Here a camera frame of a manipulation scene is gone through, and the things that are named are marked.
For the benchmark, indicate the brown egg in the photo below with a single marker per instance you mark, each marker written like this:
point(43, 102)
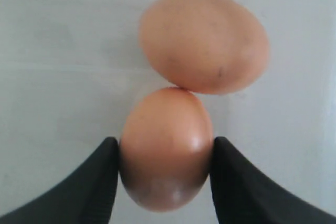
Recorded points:
point(206, 46)
point(165, 149)

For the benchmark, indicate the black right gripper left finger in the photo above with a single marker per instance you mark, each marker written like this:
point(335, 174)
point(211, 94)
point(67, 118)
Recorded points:
point(85, 196)

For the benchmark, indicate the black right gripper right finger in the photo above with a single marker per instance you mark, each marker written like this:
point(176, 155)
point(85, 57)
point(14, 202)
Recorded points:
point(243, 194)

